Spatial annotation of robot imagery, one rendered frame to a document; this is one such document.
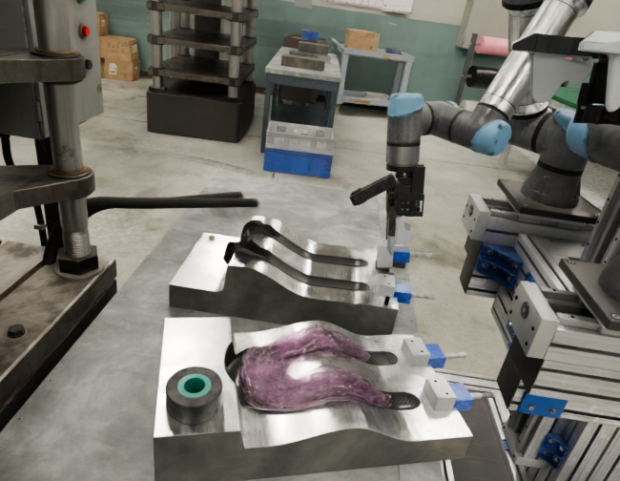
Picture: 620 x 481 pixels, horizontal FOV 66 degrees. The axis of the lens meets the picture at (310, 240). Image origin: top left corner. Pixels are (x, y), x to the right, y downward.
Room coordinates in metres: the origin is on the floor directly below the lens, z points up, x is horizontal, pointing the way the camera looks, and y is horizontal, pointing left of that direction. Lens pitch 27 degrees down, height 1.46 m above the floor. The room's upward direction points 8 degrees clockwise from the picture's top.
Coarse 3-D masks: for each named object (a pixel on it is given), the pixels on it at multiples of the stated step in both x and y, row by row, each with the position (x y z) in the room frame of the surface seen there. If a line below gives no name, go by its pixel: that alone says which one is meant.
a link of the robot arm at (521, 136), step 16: (512, 0) 1.25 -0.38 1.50; (528, 0) 1.23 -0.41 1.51; (512, 16) 1.28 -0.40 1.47; (528, 16) 1.26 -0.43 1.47; (512, 32) 1.30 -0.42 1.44; (528, 96) 1.32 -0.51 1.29; (528, 112) 1.32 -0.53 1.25; (544, 112) 1.33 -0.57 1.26; (512, 128) 1.35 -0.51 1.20; (528, 128) 1.33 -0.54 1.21; (512, 144) 1.38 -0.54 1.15; (528, 144) 1.32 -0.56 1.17
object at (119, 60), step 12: (96, 12) 7.03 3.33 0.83; (108, 36) 6.99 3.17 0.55; (120, 36) 7.15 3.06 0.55; (108, 48) 6.88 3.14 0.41; (120, 48) 6.89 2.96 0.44; (132, 48) 6.96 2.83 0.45; (108, 60) 6.88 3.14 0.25; (120, 60) 6.87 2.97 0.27; (132, 60) 6.92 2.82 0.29; (108, 72) 6.88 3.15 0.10; (120, 72) 6.88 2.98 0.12; (132, 72) 6.88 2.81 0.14
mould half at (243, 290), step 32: (192, 256) 1.00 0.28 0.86; (288, 256) 0.98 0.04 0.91; (352, 256) 1.06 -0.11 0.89; (192, 288) 0.86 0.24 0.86; (224, 288) 0.86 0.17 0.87; (256, 288) 0.86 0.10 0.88; (288, 288) 0.86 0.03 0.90; (320, 288) 0.90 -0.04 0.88; (256, 320) 0.86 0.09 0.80; (288, 320) 0.86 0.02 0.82; (320, 320) 0.86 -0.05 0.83; (352, 320) 0.85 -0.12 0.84; (384, 320) 0.85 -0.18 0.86
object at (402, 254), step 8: (384, 240) 1.05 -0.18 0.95; (384, 248) 1.01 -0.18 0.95; (400, 248) 1.03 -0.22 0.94; (408, 248) 1.04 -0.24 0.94; (384, 256) 1.01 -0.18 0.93; (392, 256) 1.01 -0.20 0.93; (400, 256) 1.01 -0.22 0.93; (408, 256) 1.01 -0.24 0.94; (416, 256) 1.02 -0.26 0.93; (424, 256) 1.02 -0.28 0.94; (384, 264) 1.00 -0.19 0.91; (392, 264) 1.00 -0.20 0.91
